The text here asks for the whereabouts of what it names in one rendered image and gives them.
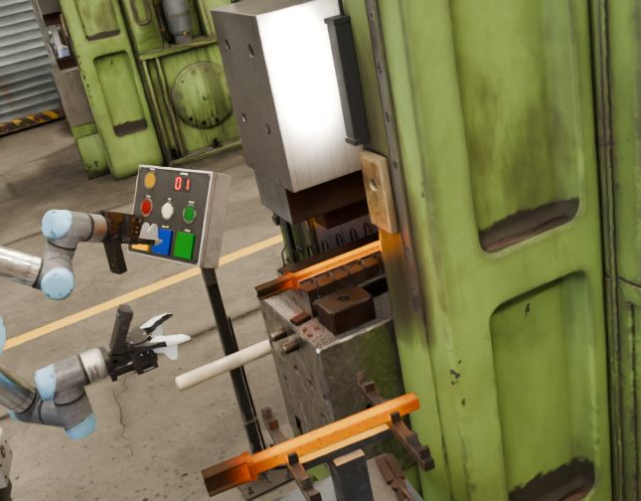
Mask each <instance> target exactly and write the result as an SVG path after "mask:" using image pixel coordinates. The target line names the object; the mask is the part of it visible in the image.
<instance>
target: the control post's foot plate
mask: <svg viewBox="0 0 641 501"><path fill-rule="evenodd" d="M261 473H262V476H259V474H258V473H257V476H258V480H255V481H253V482H252V481H250V482H247V483H245V484H242V485H240V486H237V489H238V490H240V492H241V493H242V494H243V496H244V498H245V499H246V500H247V501H251V500H254V499H256V498H258V497H260V496H263V495H265V494H268V493H271V492H273V491H275V490H276V489H278V488H279V487H281V486H284V485H286V484H289V483H290V482H292V481H294V480H295V479H294V477H293V476H292V474H291V472H290V470H289V468H288V467H283V468H270V469H268V473H267V471H266V470H265V471H262V472H261Z"/></svg>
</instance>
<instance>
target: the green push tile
mask: <svg viewBox="0 0 641 501"><path fill-rule="evenodd" d="M195 237H196V235H193V234H187V233H181V232H177V237H176V243H175V250H174V256H175V257H180V258H184V259H189V260H192V257H193V251H194V244H195Z"/></svg>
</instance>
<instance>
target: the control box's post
mask: <svg viewBox="0 0 641 501"><path fill-rule="evenodd" d="M200 269H201V273H202V277H203V280H204V283H205V285H206V288H207V292H208V296H209V299H210V303H211V306H212V310H213V314H214V317H215V321H216V324H217V328H218V332H219V335H220V339H221V342H222V346H223V350H224V353H225V355H226V356H229V355H231V354H233V353H236V352H237V351H236V347H235V344H234V340H233V336H232V333H231V329H230V325H229V321H228V318H227V314H226V310H225V307H224V304H223V300H222V297H221V293H220V289H219V285H218V280H217V276H216V273H215V269H214V268H202V267H200ZM230 375H231V378H232V382H233V385H234V389H235V393H236V396H237V400H238V403H239V407H240V413H241V417H242V419H243V420H244V422H247V421H250V420H252V419H254V417H253V413H252V409H251V406H250V402H249V398H248V394H247V391H246V387H245V383H244V380H243V376H242V372H241V369H240V367H238V368H235V369H233V370H231V371H230ZM244 428H245V431H246V435H247V438H248V442H249V446H250V449H251V453H252V454H255V453H258V452H260V451H262V446H261V443H260V439H259V435H258V431H257V428H256V424H255V421H254V422H251V423H249V424H247V425H244Z"/></svg>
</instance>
